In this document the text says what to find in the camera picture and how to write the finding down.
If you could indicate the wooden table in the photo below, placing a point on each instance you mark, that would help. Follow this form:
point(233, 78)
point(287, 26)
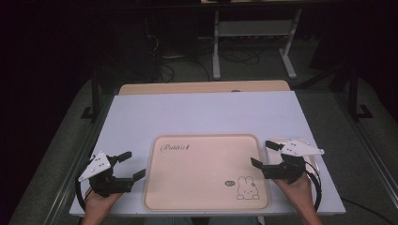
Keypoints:
point(203, 87)

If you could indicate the black metal stand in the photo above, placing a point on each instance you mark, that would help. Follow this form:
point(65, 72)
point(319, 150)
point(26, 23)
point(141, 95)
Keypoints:
point(94, 100)
point(355, 97)

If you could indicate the white metal desk frame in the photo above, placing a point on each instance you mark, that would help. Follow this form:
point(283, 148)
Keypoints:
point(250, 28)

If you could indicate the aluminium rail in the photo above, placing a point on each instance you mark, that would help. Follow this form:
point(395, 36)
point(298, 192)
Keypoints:
point(369, 150)
point(70, 175)

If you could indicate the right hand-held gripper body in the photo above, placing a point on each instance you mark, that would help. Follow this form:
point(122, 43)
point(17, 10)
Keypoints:
point(289, 165)

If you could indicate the person's left hand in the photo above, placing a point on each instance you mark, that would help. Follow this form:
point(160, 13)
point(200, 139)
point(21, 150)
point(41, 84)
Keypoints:
point(101, 203)

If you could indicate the beige tray with rabbit print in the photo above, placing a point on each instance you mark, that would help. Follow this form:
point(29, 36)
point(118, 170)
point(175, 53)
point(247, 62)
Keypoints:
point(206, 175)

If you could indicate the person's right hand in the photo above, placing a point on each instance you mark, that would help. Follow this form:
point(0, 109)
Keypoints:
point(295, 190)

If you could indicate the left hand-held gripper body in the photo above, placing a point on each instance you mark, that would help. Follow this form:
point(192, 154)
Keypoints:
point(104, 182)

